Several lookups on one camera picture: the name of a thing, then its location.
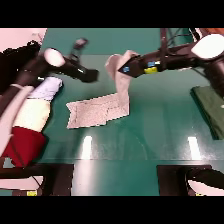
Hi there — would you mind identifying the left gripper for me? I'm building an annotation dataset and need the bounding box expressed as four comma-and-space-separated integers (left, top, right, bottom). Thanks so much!
78, 65, 100, 84

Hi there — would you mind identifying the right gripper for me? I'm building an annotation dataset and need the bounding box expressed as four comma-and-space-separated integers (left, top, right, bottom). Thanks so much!
117, 54, 145, 79

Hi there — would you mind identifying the light grey garment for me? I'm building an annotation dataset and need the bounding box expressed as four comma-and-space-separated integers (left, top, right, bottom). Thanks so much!
65, 49, 140, 130

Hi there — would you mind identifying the lavender garment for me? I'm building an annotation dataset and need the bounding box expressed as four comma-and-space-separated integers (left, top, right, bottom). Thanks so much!
27, 76, 64, 102

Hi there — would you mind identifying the cream garment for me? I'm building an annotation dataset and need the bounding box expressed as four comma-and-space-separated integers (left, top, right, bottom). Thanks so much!
14, 98, 52, 135

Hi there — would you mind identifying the black garment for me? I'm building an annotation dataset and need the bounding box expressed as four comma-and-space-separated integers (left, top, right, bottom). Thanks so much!
0, 40, 42, 95

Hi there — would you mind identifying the red garment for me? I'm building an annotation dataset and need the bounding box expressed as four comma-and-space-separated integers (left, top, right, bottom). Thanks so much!
1, 126, 48, 168

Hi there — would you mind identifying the black cable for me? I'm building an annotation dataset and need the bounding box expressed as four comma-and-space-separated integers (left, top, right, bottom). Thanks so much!
167, 28, 201, 48

